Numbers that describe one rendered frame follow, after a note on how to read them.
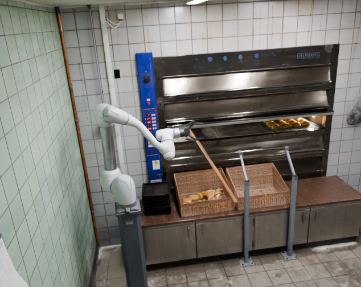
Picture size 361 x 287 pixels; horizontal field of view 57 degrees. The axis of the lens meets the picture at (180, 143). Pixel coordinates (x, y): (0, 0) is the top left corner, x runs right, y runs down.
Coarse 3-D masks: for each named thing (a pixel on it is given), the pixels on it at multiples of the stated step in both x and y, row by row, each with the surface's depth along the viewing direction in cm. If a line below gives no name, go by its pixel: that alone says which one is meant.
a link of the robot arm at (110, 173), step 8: (104, 104) 258; (96, 112) 259; (96, 120) 263; (104, 120) 257; (104, 128) 262; (112, 128) 267; (104, 136) 264; (112, 136) 268; (104, 144) 267; (112, 144) 269; (104, 152) 270; (112, 152) 270; (104, 160) 273; (112, 160) 272; (104, 168) 280; (112, 168) 274; (104, 176) 274; (112, 176) 273; (104, 184) 277
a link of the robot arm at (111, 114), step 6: (108, 108) 245; (114, 108) 247; (102, 114) 253; (108, 114) 244; (114, 114) 246; (120, 114) 248; (126, 114) 253; (108, 120) 251; (114, 120) 248; (120, 120) 250; (126, 120) 254
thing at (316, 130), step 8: (320, 128) 377; (240, 136) 367; (248, 136) 366; (256, 136) 365; (264, 136) 366; (272, 136) 368; (280, 136) 369; (176, 144) 356; (184, 144) 357; (192, 144) 358
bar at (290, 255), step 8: (232, 152) 327; (240, 152) 327; (248, 152) 329; (288, 152) 332; (176, 160) 321; (240, 160) 327; (288, 160) 330; (296, 176) 319; (248, 184) 315; (296, 184) 322; (248, 192) 318; (296, 192) 325; (248, 200) 321; (248, 208) 324; (248, 216) 327; (248, 224) 331; (248, 232) 334; (248, 240) 337; (288, 240) 348; (248, 248) 341; (288, 248) 350; (248, 256) 355; (288, 256) 351; (296, 256) 351; (240, 264) 344; (248, 264) 344
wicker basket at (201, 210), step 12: (216, 168) 370; (180, 180) 365; (192, 180) 367; (204, 180) 369; (216, 180) 370; (180, 192) 366; (192, 192) 368; (180, 204) 325; (192, 204) 327; (216, 204) 331
